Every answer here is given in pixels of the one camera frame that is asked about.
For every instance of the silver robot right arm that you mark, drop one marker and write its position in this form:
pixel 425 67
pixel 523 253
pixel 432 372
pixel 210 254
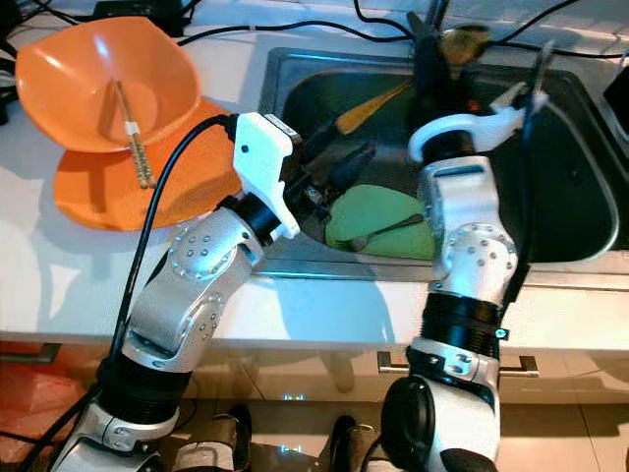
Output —
pixel 462 256

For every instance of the dark metal faucet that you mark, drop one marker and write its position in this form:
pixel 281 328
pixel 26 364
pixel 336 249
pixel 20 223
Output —
pixel 421 29

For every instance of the green plate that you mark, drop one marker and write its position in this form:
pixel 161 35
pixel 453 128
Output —
pixel 354 205

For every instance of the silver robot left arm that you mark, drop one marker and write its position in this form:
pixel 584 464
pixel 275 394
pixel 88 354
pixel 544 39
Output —
pixel 206 265

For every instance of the stainless steel sink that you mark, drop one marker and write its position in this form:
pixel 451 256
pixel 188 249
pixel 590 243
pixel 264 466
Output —
pixel 585 197

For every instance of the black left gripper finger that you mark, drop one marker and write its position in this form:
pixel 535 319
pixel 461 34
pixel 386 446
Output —
pixel 317 144
pixel 352 167

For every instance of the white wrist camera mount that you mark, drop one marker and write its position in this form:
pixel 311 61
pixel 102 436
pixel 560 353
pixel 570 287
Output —
pixel 260 167
pixel 472 123

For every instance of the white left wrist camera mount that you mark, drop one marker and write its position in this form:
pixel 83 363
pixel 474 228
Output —
pixel 260 167

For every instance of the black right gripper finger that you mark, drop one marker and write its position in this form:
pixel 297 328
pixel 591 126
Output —
pixel 432 61

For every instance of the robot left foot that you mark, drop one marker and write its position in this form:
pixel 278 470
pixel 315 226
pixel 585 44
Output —
pixel 206 442

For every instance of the beige base cabinet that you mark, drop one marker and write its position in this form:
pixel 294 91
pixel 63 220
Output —
pixel 314 379

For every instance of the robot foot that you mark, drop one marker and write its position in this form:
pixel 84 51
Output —
pixel 354 452
pixel 206 442

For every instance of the black power adapter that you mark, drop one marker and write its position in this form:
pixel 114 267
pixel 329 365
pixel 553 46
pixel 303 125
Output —
pixel 138 10

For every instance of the dark metal spoon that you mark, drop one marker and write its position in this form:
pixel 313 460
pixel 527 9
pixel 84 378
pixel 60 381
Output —
pixel 393 226

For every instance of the red plastic bag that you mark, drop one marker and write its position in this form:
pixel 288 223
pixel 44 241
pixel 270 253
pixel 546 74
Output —
pixel 44 403

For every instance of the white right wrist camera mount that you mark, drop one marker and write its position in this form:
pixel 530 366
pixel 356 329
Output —
pixel 472 123

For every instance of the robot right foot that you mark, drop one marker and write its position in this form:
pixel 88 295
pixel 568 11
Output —
pixel 354 452

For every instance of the orange plastic plate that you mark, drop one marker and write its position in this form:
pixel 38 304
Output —
pixel 98 197

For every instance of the orange plastic bowl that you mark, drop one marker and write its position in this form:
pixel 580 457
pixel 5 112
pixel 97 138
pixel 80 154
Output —
pixel 69 74

